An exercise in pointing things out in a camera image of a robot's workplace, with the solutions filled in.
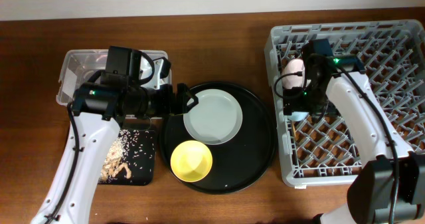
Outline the blue cup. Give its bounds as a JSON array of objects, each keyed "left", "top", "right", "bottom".
[{"left": 287, "top": 112, "right": 309, "bottom": 122}]

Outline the pink cup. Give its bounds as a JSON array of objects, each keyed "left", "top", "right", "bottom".
[{"left": 282, "top": 58, "right": 305, "bottom": 89}]

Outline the grey round plate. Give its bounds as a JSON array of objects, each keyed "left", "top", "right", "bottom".
[{"left": 183, "top": 89, "right": 243, "bottom": 145}]

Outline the food scraps and rice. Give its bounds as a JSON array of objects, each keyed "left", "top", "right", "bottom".
[{"left": 98, "top": 129, "right": 153, "bottom": 182}]

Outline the yellow bowl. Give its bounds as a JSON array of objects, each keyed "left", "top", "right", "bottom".
[{"left": 170, "top": 140, "right": 213, "bottom": 183}]

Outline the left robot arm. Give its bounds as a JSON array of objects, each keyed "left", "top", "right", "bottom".
[{"left": 32, "top": 82, "right": 199, "bottom": 223}]

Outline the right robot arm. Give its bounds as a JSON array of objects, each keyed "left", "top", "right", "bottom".
[{"left": 274, "top": 39, "right": 424, "bottom": 223}]

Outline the grey dishwasher rack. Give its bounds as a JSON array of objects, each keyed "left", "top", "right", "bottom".
[{"left": 264, "top": 19, "right": 424, "bottom": 188}]

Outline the black rectangular tray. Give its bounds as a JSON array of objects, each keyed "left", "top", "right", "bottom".
[{"left": 98, "top": 124, "right": 158, "bottom": 186}]

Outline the round black tray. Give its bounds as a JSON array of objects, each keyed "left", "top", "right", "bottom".
[{"left": 159, "top": 81, "right": 277, "bottom": 195}]

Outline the clear plastic bin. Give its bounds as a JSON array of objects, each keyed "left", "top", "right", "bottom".
[{"left": 56, "top": 49, "right": 160, "bottom": 121}]

